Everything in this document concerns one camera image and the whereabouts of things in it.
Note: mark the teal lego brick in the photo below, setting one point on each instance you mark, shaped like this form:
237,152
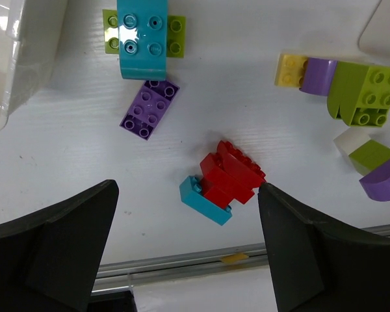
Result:
191,194

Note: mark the white lego brick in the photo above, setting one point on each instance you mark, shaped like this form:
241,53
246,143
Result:
350,140

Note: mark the left white plastic container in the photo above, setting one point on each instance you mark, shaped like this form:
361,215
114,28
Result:
29,38

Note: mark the large teal curved lego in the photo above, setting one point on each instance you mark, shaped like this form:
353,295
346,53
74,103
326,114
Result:
142,34

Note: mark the right white plastic container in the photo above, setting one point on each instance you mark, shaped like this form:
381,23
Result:
375,38

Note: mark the pale yellow lego plate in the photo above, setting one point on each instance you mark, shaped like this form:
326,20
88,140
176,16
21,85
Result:
291,70

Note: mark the purple curved lego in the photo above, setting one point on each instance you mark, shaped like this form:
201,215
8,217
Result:
318,76

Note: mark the lime green lego brick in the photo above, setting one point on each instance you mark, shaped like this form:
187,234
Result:
360,94

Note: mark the lime green lego plate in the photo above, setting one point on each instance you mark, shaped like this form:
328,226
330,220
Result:
176,30

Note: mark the purple rounded lego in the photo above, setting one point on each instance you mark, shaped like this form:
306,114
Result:
376,184

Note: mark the purple lego plate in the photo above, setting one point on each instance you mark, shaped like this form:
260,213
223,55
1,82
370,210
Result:
148,107

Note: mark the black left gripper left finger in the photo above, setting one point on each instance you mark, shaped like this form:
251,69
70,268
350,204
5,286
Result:
49,259

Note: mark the red lego cluster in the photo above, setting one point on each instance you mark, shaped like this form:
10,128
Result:
228,174

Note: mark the white plastic container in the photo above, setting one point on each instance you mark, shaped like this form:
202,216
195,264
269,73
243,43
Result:
375,38
29,38

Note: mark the small lime green lego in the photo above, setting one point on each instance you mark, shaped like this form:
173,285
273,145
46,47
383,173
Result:
369,156

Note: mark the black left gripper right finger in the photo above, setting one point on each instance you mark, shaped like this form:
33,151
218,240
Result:
319,263

